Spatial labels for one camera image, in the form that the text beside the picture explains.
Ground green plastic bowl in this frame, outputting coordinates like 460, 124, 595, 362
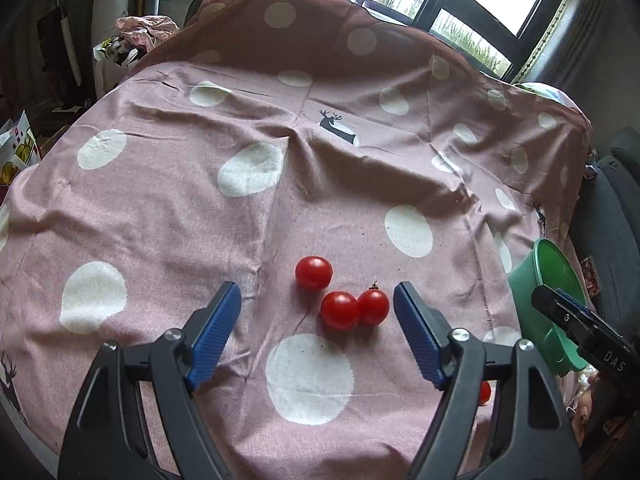
508, 238, 587, 377

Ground red cherry tomato with stem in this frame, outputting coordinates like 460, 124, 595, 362
478, 382, 491, 406

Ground white red shopping bag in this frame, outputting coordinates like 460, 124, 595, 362
0, 112, 41, 200

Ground pink polka dot cloth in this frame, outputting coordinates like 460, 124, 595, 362
1, 0, 591, 479

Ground pink crumpled clothing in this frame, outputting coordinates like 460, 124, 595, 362
114, 15, 179, 53

